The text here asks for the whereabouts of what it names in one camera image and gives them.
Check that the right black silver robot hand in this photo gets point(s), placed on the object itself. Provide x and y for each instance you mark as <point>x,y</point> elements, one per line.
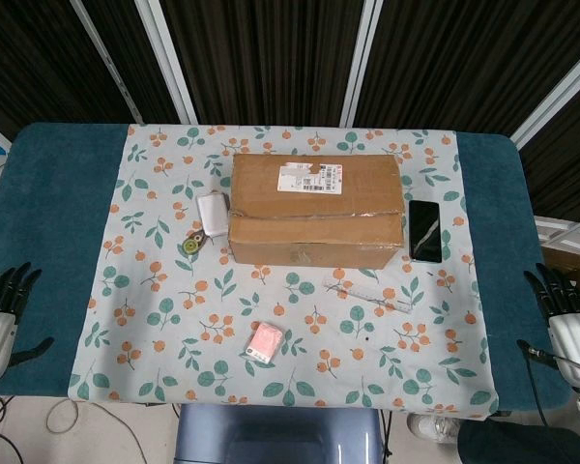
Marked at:
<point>575,338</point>

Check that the black screen smartphone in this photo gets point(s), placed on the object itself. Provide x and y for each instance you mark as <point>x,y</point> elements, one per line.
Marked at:
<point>425,232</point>

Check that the thin white frame post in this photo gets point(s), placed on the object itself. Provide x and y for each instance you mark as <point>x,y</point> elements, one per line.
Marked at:
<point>107,63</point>

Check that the clear plastic ruler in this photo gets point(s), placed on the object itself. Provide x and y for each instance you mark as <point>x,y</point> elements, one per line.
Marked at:
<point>367,293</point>

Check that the double white frame post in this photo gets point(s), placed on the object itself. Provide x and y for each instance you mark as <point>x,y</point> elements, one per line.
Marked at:
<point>166,58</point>

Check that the teal plush table cover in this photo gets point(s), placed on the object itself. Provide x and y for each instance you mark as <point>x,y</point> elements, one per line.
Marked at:
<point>53,217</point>

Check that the black fabric bag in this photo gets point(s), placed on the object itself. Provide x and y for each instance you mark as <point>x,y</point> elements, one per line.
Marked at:
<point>512,444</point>

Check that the correction tape dispenser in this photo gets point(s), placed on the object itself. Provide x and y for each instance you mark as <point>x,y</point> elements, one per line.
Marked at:
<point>192,246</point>

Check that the white power adapter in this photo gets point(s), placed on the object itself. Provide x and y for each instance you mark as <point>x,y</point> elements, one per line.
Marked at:
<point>211,215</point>

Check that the white sneaker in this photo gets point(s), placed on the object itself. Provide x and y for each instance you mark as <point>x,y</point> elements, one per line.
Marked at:
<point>430,427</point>

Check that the floral print tablecloth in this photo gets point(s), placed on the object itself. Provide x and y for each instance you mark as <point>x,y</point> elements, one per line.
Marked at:
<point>174,299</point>

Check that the brown cardboard box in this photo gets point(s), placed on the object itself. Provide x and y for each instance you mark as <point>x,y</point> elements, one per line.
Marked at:
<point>314,227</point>

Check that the blue-grey robot torso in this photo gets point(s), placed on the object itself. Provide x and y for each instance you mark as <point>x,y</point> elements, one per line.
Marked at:
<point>278,435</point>

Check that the white metal frame rail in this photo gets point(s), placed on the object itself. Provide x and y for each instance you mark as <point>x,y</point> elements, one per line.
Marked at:
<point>568,229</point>

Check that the pink tissue pack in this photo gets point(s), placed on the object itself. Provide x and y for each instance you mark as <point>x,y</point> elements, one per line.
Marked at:
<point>263,342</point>

